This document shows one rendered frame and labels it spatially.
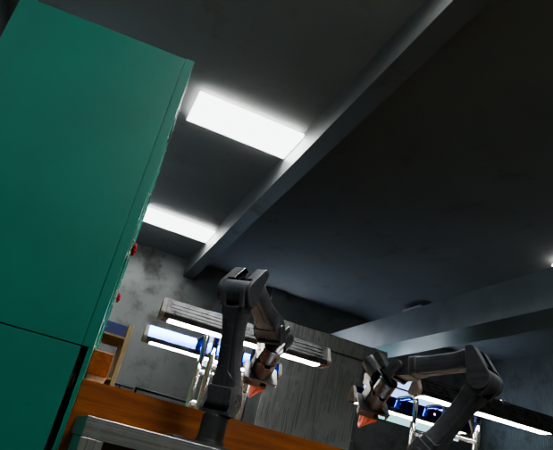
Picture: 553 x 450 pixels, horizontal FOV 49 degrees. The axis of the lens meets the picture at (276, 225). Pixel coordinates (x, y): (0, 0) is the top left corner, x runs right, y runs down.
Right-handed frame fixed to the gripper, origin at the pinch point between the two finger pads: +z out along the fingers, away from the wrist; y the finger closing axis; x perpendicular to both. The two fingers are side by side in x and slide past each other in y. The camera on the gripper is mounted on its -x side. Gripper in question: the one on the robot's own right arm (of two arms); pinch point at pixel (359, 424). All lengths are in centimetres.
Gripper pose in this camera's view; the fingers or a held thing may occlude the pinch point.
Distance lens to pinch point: 198.6
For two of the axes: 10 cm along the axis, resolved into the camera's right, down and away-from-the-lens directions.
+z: -3.8, 8.1, 4.4
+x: 0.3, 4.8, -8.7
